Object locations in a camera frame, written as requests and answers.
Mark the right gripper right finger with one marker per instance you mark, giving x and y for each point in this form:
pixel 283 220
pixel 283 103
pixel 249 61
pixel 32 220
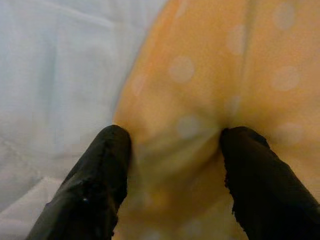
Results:
pixel 270 195

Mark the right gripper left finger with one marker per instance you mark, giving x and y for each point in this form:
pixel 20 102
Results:
pixel 85 190

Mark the yellow duck print blanket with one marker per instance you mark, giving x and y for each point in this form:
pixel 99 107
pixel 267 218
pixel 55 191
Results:
pixel 212 75

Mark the white quilted mattress pad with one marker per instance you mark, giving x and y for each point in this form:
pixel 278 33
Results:
pixel 55 75

